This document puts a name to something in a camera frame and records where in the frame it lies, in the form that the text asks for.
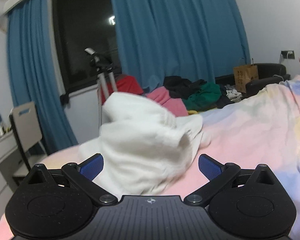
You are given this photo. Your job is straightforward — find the white sweatpants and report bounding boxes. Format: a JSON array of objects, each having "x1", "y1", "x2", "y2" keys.
[{"x1": 79, "y1": 92, "x2": 211, "y2": 198}]

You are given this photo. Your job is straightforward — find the pastel bed sheet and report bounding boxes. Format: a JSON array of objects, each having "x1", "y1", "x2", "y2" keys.
[{"x1": 0, "y1": 76, "x2": 300, "y2": 239}]

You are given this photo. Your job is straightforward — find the green garment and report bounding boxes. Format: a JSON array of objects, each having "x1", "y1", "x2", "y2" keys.
[{"x1": 183, "y1": 83, "x2": 222, "y2": 112}]

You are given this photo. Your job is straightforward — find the beige black chair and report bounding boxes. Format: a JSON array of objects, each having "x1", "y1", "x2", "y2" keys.
[{"x1": 9, "y1": 101, "x2": 47, "y2": 185}]

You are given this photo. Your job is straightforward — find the pink garment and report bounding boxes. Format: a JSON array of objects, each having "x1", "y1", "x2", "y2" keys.
[{"x1": 146, "y1": 87, "x2": 189, "y2": 117}]

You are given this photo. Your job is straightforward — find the white dressing table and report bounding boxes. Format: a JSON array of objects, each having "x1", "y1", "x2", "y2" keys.
[{"x1": 0, "y1": 130, "x2": 18, "y2": 225}]

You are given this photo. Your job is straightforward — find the black garment pile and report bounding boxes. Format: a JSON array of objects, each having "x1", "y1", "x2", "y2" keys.
[{"x1": 164, "y1": 76, "x2": 232, "y2": 112}]

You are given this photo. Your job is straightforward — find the red garment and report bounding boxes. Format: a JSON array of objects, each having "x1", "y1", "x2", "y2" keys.
[{"x1": 115, "y1": 74, "x2": 144, "y2": 95}]

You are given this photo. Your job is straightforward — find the brown paper bag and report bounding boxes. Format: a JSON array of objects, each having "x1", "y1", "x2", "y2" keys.
[{"x1": 233, "y1": 58, "x2": 258, "y2": 93}]

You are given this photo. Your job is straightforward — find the blue left curtain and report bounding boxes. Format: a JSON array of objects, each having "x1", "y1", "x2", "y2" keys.
[{"x1": 7, "y1": 0, "x2": 77, "y2": 153}]

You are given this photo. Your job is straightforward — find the blue curtain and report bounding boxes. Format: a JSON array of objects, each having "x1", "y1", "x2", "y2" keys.
[
  {"x1": 111, "y1": 0, "x2": 250, "y2": 90},
  {"x1": 7, "y1": 0, "x2": 77, "y2": 153}
]

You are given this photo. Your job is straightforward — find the silver tripod stand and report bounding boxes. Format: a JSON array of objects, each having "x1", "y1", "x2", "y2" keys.
[{"x1": 84, "y1": 48, "x2": 118, "y2": 128}]

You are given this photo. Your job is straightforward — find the black sofa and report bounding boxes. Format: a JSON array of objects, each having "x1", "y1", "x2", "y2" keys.
[{"x1": 215, "y1": 63, "x2": 290, "y2": 98}]

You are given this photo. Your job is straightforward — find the blue right curtain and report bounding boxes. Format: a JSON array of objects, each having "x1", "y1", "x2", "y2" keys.
[{"x1": 111, "y1": 0, "x2": 250, "y2": 90}]

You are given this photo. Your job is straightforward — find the dark window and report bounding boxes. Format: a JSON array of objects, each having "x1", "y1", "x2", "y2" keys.
[{"x1": 51, "y1": 0, "x2": 122, "y2": 93}]

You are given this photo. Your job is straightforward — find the wall socket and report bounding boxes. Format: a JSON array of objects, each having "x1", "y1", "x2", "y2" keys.
[{"x1": 281, "y1": 50, "x2": 295, "y2": 60}]

